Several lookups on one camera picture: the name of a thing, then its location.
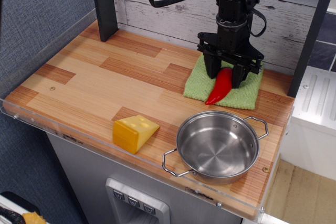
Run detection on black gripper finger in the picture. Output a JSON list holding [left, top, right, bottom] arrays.
[[203, 51, 222, 79], [232, 63, 260, 89]]

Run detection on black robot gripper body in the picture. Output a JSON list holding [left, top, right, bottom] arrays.
[[197, 15, 265, 68]]

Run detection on red chili pepper toy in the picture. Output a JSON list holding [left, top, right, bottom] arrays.
[[205, 67, 233, 105]]

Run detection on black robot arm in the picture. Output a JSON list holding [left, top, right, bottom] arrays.
[[198, 0, 266, 88]]

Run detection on green towel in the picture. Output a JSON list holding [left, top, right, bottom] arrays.
[[183, 55, 263, 110]]

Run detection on yellow object at corner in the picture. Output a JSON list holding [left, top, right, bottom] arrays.
[[22, 212, 47, 224]]

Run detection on stainless steel pot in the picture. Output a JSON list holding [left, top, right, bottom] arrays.
[[162, 111, 269, 185]]

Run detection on white toy sink unit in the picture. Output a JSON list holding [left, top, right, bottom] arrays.
[[279, 67, 335, 179]]

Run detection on yellow cheese wedge toy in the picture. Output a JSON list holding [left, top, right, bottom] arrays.
[[112, 115, 160, 154]]

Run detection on grey toy fridge cabinet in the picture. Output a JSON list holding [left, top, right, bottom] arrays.
[[47, 133, 243, 223]]

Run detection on silver dispenser panel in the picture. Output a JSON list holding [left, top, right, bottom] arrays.
[[106, 178, 171, 223]]

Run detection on dark right upright post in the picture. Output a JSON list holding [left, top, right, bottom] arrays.
[[287, 0, 331, 98]]

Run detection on dark upright post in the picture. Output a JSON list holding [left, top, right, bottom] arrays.
[[287, 0, 331, 98], [94, 0, 118, 42]]

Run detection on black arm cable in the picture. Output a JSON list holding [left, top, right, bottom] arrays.
[[148, 0, 268, 38]]

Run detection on dark left upright post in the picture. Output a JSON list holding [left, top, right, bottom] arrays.
[[94, 0, 118, 42]]

